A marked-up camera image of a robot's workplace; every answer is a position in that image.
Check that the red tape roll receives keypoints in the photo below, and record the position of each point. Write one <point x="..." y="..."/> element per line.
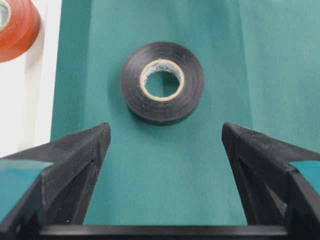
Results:
<point x="20" y="30"/>

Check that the green table cloth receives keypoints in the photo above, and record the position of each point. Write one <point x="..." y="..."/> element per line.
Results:
<point x="261" y="60"/>

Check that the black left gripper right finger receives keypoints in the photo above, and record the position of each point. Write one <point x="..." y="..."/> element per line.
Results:
<point x="272" y="190"/>

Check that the white plastic tray case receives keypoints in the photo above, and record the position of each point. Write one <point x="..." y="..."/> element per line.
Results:
<point x="27" y="86"/>

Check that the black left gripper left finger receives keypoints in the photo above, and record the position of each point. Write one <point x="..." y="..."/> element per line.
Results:
<point x="51" y="183"/>

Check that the black tape roll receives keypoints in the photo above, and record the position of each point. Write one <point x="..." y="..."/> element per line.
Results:
<point x="162" y="56"/>

